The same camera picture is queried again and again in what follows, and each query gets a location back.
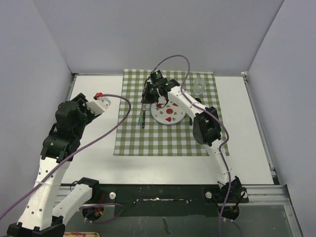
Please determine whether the silver fork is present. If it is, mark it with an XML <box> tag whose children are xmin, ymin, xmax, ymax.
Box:
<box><xmin>141</xmin><ymin>104</ymin><xmax>146</xmax><ymax>129</ymax></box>

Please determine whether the green white checkered tablecloth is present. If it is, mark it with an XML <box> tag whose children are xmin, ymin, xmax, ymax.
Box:
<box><xmin>113</xmin><ymin>68</ymin><xmax>230</xmax><ymax>157</ymax></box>

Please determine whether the iridescent rainbow fork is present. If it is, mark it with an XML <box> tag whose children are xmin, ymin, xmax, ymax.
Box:
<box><xmin>138</xmin><ymin>104</ymin><xmax>145</xmax><ymax>125</ymax></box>

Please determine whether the white plate with strawberries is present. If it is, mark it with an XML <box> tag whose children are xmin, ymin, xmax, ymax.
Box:
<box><xmin>150</xmin><ymin>101</ymin><xmax>186</xmax><ymax>125</ymax></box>

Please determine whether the clear drinking glass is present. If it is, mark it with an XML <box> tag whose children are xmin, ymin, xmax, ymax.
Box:
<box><xmin>193</xmin><ymin>78</ymin><xmax>206</xmax><ymax>95</ymax></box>

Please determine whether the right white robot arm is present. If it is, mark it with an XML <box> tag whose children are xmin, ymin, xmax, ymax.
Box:
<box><xmin>141</xmin><ymin>70</ymin><xmax>248</xmax><ymax>202</ymax></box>

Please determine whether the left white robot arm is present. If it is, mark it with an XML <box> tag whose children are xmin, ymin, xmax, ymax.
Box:
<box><xmin>6</xmin><ymin>93</ymin><xmax>111</xmax><ymax>237</ymax></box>

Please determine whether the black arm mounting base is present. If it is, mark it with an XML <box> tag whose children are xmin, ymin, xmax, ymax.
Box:
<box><xmin>81</xmin><ymin>184</ymin><xmax>249</xmax><ymax>221</ymax></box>

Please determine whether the yellow rimmed tray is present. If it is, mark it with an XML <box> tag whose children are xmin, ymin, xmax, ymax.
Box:
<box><xmin>63</xmin><ymin>232</ymin><xmax>100</xmax><ymax>237</ymax></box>

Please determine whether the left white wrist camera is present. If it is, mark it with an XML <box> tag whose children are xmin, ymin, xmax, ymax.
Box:
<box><xmin>86</xmin><ymin>92</ymin><xmax>111</xmax><ymax>116</ymax></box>

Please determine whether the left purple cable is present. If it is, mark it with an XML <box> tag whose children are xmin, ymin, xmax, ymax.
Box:
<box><xmin>0</xmin><ymin>93</ymin><xmax>132</xmax><ymax>224</ymax></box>

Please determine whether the purple cable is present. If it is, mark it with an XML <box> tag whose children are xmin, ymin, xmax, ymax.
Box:
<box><xmin>0</xmin><ymin>93</ymin><xmax>132</xmax><ymax>224</ymax></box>
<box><xmin>154</xmin><ymin>54</ymin><xmax>245</xmax><ymax>237</ymax></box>

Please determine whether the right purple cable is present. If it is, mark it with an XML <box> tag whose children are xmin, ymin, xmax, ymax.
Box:
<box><xmin>154</xmin><ymin>54</ymin><xmax>245</xmax><ymax>237</ymax></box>

